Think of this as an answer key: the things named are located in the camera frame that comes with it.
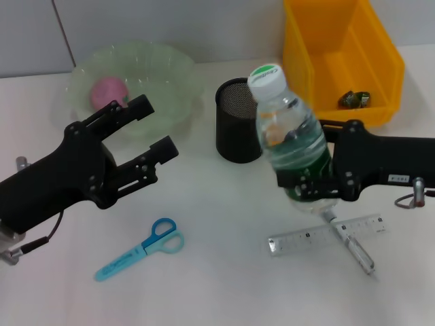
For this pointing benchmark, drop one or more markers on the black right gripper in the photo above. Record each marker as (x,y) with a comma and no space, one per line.
(391,159)

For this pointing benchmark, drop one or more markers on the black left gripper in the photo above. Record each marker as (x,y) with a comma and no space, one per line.
(61,180)

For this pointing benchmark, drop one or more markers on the clear green-label water bottle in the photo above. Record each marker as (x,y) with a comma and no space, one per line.
(289,136)

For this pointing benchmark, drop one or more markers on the pink toy peach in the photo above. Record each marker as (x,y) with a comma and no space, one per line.
(107,91)

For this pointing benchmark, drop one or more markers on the green plastic wrapper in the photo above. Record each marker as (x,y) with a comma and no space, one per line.
(353,99)

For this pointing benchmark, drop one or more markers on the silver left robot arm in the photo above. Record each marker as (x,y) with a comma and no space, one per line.
(8,242)

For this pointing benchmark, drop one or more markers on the green glass fruit plate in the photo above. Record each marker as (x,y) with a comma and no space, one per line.
(170,74)

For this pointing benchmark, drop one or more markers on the black mesh pen cup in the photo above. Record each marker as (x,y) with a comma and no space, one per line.
(234,136)

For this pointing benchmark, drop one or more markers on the clear plastic ruler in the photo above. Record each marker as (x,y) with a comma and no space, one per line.
(299,239)

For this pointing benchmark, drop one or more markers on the silver ballpoint pen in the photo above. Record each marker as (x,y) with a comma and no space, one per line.
(357,251)

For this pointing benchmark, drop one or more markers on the blue scissors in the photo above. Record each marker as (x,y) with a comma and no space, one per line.
(136,253)

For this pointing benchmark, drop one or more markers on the yellow plastic bin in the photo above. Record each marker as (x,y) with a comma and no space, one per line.
(340,51)

